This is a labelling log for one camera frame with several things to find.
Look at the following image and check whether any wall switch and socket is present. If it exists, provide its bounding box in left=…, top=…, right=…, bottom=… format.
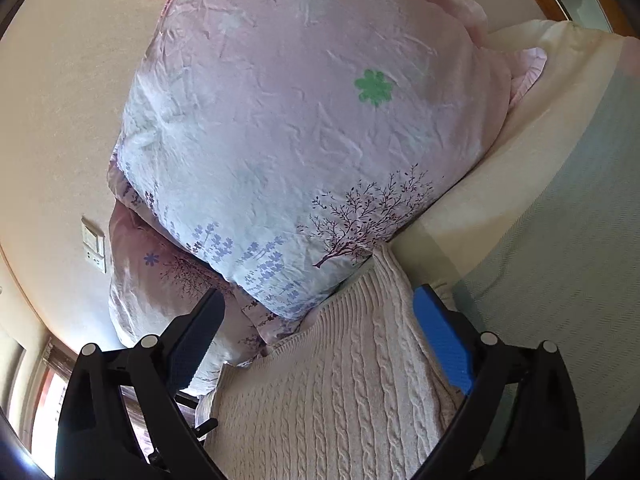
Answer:
left=81, top=218, right=107, bottom=274

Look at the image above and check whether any beige cable-knit sweater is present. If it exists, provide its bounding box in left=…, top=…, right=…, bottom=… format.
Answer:
left=205, top=246, right=462, bottom=479

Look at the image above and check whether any pink floral pillow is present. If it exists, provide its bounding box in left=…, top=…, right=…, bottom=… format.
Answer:
left=108, top=202, right=299, bottom=398
left=107, top=0, right=547, bottom=318

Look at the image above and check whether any grey pink checked bedsheet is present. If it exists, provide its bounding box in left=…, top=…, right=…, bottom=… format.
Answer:
left=393, top=21, right=639, bottom=472

